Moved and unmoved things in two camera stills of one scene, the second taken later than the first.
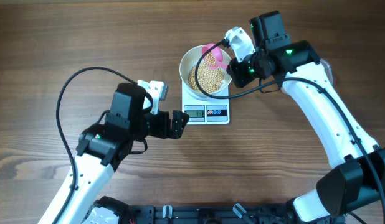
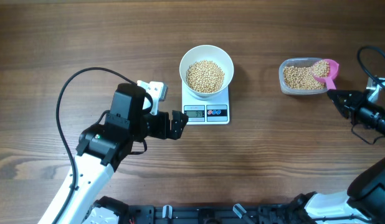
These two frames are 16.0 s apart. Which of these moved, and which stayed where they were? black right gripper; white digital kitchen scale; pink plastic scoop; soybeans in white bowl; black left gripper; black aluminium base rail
Moved: black right gripper; pink plastic scoop
Stayed: soybeans in white bowl; white digital kitchen scale; black aluminium base rail; black left gripper
